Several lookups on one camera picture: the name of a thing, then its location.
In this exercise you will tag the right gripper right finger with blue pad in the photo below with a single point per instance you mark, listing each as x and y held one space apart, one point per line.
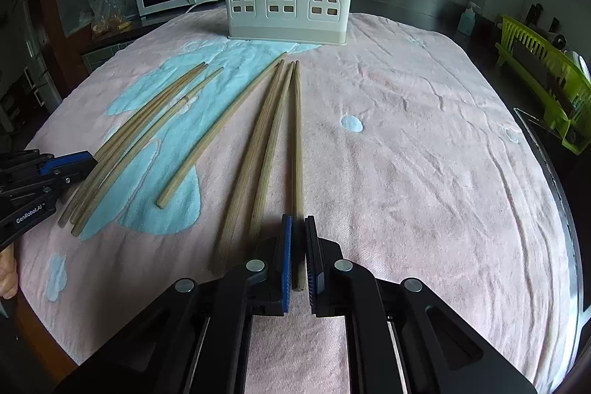
402 337

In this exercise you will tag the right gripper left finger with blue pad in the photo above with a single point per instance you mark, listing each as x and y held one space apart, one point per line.
193 338

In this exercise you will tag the black kitchen sink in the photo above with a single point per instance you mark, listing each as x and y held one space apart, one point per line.
572 170

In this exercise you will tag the person's left hand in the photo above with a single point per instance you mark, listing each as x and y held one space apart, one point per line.
8 273

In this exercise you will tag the clear plastic bag with food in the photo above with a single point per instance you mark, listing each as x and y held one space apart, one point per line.
109 15

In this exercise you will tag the lime green dish rack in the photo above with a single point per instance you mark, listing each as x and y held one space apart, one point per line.
556 80

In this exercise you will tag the hand soap pump bottle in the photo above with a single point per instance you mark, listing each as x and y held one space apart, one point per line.
467 21

